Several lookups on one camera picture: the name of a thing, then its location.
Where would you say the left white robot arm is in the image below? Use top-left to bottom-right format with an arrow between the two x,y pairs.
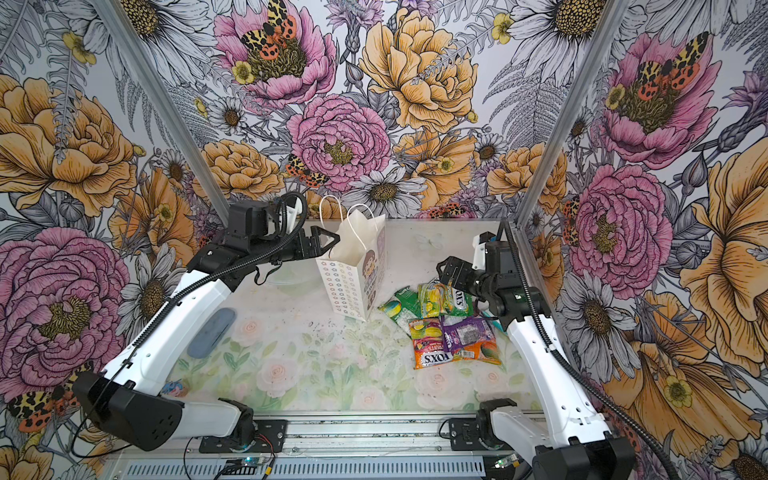
73,226 -> 340,451

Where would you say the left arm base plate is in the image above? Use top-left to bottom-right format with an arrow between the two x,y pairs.
198,419 -> 288,454

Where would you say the small green circuit board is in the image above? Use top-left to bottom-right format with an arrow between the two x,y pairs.
218,457 -> 274,479

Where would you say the red yellow Fox's fruits bag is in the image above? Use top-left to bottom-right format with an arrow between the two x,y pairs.
409,317 -> 453,370

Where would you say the green Fox's Spring Tea bag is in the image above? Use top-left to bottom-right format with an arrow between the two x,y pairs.
417,280 -> 445,318

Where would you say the purple Fox's candy bag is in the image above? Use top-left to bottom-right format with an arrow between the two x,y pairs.
441,316 -> 496,353

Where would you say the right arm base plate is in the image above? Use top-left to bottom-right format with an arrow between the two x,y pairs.
445,417 -> 500,451

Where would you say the green Fox's candy bag rear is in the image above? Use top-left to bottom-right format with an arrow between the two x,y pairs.
442,286 -> 474,318

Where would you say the orange snack bag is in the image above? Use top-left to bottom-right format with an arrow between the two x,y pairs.
452,341 -> 502,365

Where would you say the aluminium front rail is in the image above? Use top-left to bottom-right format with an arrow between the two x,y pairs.
101,411 -> 535,479

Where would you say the white printed paper bag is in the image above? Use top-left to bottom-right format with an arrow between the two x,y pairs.
316,203 -> 387,321

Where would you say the teal snack bag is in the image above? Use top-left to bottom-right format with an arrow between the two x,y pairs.
488,318 -> 506,334

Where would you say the left aluminium corner post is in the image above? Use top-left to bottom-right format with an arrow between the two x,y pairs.
94,1 -> 229,226

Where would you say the aluminium corner post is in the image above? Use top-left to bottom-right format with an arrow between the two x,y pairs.
516,1 -> 627,229
94,1 -> 229,226

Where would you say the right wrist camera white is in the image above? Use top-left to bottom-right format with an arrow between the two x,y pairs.
472,232 -> 516,275

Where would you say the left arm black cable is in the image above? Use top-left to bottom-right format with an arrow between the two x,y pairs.
70,191 -> 310,460

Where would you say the right aluminium corner post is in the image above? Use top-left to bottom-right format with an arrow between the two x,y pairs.
516,1 -> 627,229

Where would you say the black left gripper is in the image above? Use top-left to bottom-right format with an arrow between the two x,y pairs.
251,227 -> 340,265

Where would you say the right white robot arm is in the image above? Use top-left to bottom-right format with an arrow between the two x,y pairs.
437,257 -> 635,479

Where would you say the green candy bag lying flat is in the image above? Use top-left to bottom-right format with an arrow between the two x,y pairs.
378,286 -> 421,336

